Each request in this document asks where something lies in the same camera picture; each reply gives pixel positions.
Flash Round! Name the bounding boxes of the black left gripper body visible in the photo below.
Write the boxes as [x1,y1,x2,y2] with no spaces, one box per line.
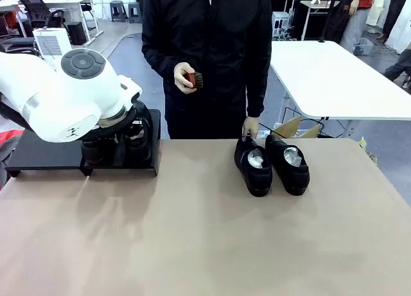
[123,107,147,130]

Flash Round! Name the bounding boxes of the black glossy leather shoe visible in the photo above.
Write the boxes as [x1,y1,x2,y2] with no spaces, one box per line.
[123,128,152,164]
[80,138,112,167]

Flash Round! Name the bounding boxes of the brown wooden shoe brush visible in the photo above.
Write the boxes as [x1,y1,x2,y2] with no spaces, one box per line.
[184,71,204,90]

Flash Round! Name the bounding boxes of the black perforated strap shoe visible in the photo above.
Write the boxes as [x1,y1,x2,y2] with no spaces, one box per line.
[265,134,311,196]
[234,135,274,198]

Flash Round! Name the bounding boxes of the person's left forearm black sleeve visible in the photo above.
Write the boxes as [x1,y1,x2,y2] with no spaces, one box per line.
[246,61,272,119]

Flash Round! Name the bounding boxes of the person's right forearm black sleeve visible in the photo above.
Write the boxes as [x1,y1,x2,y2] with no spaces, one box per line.
[141,42,180,94]

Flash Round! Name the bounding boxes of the black shoe stand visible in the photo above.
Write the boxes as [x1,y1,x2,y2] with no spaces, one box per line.
[4,109,161,178]

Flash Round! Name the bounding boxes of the black pole stand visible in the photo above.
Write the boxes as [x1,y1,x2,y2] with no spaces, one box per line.
[317,0,337,44]

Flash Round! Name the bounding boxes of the person's right hand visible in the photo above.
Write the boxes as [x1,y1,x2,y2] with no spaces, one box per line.
[173,62,197,95]

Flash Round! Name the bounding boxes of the person's left hand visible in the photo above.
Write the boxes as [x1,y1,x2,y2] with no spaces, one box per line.
[242,116,260,139]

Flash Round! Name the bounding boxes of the black computer tower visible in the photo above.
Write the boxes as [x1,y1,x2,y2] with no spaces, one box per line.
[66,21,88,46]

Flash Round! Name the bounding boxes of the grey plastic stool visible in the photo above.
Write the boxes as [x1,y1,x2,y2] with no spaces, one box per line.
[128,2,143,24]
[110,0,127,22]

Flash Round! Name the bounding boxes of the person in black jacket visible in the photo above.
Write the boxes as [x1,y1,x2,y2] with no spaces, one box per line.
[141,0,273,140]

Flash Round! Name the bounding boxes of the red grey cloth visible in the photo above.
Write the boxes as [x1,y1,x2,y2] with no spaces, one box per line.
[0,128,26,191]

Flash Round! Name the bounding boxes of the white air purifier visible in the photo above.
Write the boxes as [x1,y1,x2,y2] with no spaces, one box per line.
[33,28,72,58]

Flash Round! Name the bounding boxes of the white crumpled paper stuffing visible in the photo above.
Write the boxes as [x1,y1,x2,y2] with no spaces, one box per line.
[247,149,268,168]
[283,147,302,167]

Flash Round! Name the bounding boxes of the black office chair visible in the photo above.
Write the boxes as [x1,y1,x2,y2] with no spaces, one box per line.
[17,0,67,37]
[0,35,41,56]

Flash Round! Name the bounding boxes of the brown cardboard box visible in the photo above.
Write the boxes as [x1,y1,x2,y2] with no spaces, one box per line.
[272,115,324,139]

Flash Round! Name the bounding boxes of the white computer case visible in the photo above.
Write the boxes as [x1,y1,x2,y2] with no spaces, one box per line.
[272,10,292,39]

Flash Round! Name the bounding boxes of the white folding table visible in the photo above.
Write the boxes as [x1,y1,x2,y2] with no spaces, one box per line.
[270,40,411,139]

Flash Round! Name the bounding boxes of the brown desk white legs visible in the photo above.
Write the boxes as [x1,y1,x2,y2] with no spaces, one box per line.
[298,0,342,42]

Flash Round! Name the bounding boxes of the grey storage bin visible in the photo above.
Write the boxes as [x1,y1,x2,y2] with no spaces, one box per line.
[353,37,376,55]

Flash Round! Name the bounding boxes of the person in red shirt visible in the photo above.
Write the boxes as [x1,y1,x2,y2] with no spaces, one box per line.
[339,0,376,55]

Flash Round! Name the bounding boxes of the seated person in dark clothes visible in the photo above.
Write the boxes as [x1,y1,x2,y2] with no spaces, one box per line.
[383,48,411,89]

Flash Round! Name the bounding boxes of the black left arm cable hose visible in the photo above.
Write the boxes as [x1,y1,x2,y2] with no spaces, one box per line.
[130,100,154,161]

